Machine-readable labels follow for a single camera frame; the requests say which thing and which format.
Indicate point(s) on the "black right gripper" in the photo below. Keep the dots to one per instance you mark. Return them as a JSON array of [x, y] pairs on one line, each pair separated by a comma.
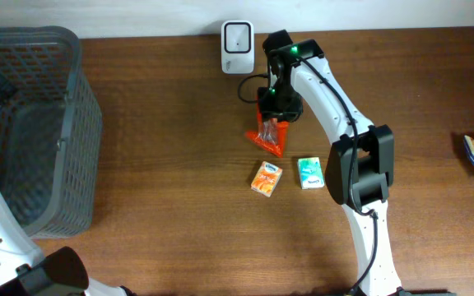
[[280, 113]]

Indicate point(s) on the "red snack bag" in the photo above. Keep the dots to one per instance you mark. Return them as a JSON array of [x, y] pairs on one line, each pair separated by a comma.
[[270, 135]]

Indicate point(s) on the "orange Kleenex tissue pack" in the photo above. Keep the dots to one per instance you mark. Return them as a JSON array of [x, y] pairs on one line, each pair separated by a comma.
[[266, 178]]

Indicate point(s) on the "green Kleenex tissue pack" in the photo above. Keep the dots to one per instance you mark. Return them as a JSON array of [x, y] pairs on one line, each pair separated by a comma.
[[310, 172]]

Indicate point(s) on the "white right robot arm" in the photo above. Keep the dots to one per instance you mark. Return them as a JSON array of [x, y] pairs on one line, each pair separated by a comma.
[[360, 165]]

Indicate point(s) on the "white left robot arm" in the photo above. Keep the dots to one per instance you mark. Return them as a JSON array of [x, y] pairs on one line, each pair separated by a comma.
[[25, 270]]

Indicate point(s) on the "white barcode scanner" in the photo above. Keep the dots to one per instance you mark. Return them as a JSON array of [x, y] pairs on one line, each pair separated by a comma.
[[237, 47]]

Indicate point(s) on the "grey plastic basket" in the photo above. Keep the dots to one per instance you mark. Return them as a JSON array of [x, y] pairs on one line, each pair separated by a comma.
[[50, 131]]

